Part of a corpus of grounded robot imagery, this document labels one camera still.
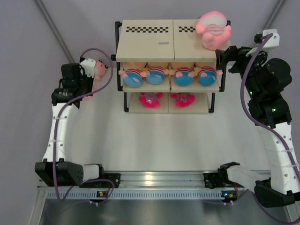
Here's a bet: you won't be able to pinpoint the beige three-tier shelf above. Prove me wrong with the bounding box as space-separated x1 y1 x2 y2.
111 12 231 114

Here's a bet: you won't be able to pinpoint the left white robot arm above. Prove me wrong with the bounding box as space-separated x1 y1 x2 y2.
35 59 107 187

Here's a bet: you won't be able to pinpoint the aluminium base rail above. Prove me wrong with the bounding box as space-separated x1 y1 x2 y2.
37 170 293 189

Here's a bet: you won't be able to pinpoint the grey slotted cable duct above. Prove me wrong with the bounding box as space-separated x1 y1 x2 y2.
60 189 233 200

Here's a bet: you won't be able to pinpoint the boy doll black hair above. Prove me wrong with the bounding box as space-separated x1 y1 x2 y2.
194 62 223 87

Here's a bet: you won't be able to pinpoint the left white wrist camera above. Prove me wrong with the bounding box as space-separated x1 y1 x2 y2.
80 58 96 78

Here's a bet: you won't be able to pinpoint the boy doll blue pants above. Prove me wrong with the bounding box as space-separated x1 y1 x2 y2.
118 62 147 88
143 62 169 85

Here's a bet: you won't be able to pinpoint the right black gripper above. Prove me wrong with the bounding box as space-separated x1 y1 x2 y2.
216 46 267 99

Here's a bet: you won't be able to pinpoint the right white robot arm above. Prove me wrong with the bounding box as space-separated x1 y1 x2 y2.
218 51 300 208

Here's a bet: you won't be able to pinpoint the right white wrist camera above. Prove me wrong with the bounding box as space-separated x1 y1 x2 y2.
254 29 280 52

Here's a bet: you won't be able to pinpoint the magenta plush shelf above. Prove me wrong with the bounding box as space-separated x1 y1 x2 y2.
170 92 195 107
139 92 163 108

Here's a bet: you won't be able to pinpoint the boy doll bald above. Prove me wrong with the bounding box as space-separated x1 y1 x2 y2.
169 62 196 87

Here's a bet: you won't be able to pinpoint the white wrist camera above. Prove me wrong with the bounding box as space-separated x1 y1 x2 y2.
80 58 96 78
254 29 280 52

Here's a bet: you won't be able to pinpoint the pink frog plush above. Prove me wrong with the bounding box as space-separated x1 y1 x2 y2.
94 60 108 81
82 86 96 101
195 11 232 51

